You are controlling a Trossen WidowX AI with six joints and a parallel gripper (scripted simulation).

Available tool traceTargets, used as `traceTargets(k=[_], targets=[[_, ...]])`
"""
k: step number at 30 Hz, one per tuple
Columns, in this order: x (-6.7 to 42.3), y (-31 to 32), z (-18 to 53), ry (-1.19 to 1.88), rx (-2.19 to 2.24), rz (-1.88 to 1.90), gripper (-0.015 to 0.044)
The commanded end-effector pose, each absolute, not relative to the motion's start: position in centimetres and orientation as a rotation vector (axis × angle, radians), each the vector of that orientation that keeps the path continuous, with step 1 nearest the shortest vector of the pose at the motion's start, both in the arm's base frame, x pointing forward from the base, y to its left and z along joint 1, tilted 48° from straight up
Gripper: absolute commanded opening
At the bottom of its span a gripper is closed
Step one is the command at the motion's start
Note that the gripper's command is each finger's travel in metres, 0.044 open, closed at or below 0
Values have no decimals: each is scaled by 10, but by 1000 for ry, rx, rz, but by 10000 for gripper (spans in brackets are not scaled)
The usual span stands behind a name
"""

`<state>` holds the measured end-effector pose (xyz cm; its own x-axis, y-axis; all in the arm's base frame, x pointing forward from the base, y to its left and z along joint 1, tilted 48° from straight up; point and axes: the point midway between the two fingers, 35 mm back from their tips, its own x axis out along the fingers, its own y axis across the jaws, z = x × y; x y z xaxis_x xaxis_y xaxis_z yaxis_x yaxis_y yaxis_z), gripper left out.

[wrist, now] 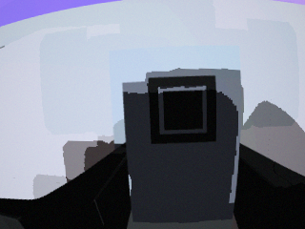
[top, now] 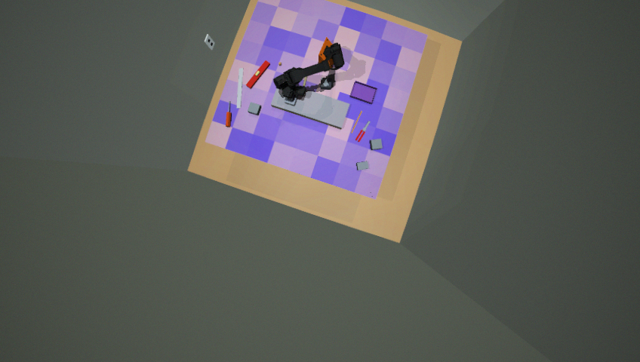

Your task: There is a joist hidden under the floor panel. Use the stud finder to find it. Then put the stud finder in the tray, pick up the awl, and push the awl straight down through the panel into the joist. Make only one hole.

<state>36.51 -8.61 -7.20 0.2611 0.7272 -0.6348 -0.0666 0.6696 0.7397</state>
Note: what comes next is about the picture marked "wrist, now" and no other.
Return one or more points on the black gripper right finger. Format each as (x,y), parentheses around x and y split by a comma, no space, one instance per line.
(268,195)

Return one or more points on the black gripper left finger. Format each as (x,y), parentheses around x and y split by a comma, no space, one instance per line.
(98,199)

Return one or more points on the grey floor panel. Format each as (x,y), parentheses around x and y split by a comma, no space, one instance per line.
(55,81)

